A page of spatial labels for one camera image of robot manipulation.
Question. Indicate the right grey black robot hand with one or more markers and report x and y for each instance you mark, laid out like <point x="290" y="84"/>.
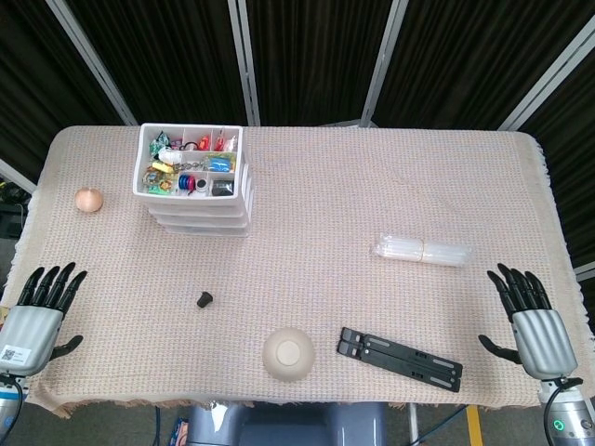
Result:
<point x="544" y="339"/>

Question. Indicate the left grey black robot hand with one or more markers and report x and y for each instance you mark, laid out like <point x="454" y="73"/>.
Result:
<point x="32" y="330"/>

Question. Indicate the small black plug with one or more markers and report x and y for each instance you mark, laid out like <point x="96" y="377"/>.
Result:
<point x="203" y="299"/>

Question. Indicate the clear plastic drawer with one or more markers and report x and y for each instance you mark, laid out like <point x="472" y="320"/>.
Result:
<point x="200" y="221"/>
<point x="204" y="232"/>
<point x="200" y="210"/>

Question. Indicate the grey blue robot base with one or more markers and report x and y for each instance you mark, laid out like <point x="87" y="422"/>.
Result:
<point x="288" y="427"/>

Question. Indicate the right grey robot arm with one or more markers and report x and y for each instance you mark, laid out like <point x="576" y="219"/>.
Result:
<point x="564" y="418"/>

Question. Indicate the peach coloured ball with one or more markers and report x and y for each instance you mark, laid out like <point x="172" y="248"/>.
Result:
<point x="88" y="200"/>

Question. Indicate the black folding stand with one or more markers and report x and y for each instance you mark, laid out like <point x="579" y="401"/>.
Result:
<point x="400" y="360"/>

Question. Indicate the pack of clear sticks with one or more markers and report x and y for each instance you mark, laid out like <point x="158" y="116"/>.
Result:
<point x="423" y="251"/>

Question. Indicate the white table leg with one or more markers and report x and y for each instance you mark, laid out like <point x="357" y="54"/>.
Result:
<point x="412" y="423"/>

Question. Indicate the snack package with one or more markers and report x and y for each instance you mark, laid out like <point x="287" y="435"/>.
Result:
<point x="181" y="429"/>

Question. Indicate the patterned badge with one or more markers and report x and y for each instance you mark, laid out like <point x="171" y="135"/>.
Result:
<point x="155" y="179"/>

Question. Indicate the green yellow sachet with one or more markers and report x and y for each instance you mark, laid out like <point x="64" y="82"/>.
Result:
<point x="166" y="187"/>

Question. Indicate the yellow packet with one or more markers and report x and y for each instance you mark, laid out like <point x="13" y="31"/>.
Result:
<point x="160" y="166"/>

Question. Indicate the coloured thread spools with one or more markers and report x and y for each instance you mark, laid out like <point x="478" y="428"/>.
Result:
<point x="186" y="181"/>

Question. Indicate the black white round magnet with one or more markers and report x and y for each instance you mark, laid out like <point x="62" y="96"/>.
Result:
<point x="201" y="184"/>

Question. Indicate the green candy wrapper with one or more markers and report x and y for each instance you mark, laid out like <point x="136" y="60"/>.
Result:
<point x="158" y="139"/>

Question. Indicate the red pink wrapper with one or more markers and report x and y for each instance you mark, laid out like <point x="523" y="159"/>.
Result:
<point x="174" y="140"/>

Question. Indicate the blue green packet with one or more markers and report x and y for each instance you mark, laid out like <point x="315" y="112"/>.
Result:
<point x="218" y="163"/>

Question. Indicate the beige woven tablecloth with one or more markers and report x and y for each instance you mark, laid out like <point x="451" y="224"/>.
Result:
<point x="325" y="209"/>

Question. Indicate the orange red trinket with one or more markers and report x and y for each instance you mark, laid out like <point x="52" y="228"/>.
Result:
<point x="204" y="141"/>

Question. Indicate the beige upturned bowl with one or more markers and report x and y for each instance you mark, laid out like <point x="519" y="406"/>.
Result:
<point x="288" y="355"/>

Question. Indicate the red white packet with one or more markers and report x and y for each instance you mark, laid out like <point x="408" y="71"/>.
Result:
<point x="220" y="139"/>

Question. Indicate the black folding screen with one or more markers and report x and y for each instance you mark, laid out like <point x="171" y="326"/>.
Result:
<point x="316" y="56"/>

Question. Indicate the white drawer organizer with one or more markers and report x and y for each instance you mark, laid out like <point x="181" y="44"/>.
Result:
<point x="186" y="200"/>

